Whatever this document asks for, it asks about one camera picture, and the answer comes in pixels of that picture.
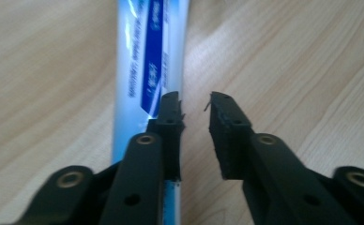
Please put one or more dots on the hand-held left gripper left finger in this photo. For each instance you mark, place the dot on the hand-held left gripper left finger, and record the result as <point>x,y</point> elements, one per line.
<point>139,181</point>

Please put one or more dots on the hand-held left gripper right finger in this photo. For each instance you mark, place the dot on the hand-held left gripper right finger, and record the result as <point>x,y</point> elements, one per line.
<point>270,175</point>

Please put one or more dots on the blue and white toothpaste tube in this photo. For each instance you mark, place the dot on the blue and white toothpaste tube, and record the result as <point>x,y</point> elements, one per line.
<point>139,47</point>

